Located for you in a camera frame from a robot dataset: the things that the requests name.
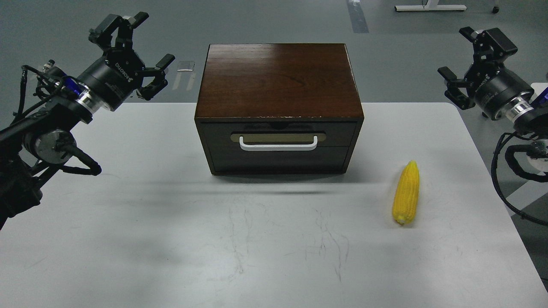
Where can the white table leg base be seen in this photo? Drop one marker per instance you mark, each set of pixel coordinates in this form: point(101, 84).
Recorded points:
point(429, 6)

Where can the yellow corn cob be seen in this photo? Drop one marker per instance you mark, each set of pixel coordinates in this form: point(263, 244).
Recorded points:
point(404, 207)

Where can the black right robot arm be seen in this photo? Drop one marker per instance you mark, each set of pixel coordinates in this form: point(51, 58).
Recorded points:
point(526, 116)

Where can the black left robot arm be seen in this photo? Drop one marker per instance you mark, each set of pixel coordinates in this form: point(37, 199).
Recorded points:
point(38, 142)

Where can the dark wooden drawer cabinet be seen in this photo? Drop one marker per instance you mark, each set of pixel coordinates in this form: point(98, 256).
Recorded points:
point(278, 82)

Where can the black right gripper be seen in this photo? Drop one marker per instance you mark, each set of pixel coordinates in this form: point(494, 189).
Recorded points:
point(493, 84)

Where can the drawer with white handle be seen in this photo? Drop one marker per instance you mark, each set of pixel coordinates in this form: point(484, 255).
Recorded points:
point(278, 147)

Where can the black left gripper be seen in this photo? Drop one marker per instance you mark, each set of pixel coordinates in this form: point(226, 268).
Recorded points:
point(120, 71)

